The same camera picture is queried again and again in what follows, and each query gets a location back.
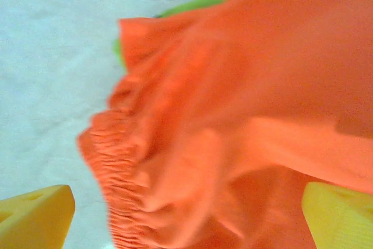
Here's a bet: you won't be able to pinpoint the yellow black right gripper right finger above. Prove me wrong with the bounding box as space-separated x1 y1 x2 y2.
301 181 373 249

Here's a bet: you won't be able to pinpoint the orange shorts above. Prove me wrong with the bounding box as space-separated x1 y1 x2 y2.
77 0 373 249

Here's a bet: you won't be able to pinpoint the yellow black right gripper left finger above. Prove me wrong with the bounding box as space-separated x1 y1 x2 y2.
0 184 76 249

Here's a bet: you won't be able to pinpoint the lime green shorts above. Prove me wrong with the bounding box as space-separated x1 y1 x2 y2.
112 0 257 69

